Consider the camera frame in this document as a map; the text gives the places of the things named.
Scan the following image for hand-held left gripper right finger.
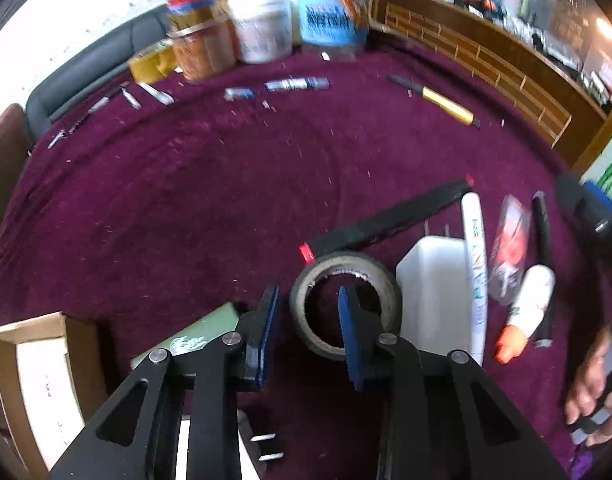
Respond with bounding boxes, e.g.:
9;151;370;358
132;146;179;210
337;286;569;480

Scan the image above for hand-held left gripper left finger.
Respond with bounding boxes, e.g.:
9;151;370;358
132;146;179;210
50;286;281;480

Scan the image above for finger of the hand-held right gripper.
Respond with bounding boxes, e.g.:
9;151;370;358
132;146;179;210
556;172;612;271

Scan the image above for black stick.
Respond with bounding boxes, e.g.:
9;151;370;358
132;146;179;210
530;191;557;348

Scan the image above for grey tape roll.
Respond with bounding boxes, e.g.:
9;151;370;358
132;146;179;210
289;251;403;362

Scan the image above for orange number candle packet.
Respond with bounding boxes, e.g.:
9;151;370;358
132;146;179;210
487;195;533;306

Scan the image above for white glue bottle orange cap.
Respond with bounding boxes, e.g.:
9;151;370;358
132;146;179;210
495;264;557;365

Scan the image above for large white power adapter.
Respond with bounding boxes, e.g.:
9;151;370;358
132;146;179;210
396;222;472;353

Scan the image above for white paint pen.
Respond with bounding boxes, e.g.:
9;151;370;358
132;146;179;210
460;192;489;367

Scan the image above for cardboard box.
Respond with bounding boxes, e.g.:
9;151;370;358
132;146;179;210
0;311;109;476

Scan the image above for person's right hand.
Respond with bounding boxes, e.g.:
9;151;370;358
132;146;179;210
564;327;612;448

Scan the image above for green card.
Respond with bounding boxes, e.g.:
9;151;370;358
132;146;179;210
130;302;251;376

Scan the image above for white plug adapter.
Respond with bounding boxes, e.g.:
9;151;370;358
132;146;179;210
176;410;279;480

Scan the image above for black marker with red ends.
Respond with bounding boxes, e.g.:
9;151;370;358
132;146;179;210
299;175;477;267

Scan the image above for maroon table cloth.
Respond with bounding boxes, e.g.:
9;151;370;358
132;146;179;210
0;42;612;480

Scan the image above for wooden slatted rack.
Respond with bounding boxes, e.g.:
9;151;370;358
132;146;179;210
368;0;612;171

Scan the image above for yellow utility knife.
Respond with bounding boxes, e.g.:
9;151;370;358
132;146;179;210
386;74;483;131

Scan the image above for cluttered shelf items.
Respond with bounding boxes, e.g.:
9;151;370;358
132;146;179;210
376;0;612;106

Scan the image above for silver blue tube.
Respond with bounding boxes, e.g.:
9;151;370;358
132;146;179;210
264;76;331;93

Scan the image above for wide metal tweezers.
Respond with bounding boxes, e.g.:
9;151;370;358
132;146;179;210
137;81;177;107

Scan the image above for yellow box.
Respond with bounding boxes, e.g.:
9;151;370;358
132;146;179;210
128;42;179;85

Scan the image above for blue printed tub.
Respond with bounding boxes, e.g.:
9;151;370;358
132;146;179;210
295;0;374;61

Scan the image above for clear jar with red lid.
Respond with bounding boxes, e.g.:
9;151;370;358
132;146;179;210
166;0;237;83

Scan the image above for white plastic tub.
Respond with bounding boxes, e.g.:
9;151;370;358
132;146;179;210
227;0;294;64

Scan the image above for grey sofa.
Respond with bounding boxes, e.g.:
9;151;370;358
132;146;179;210
24;7;171;141

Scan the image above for brown chair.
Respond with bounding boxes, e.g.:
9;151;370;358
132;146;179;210
0;103;31;261

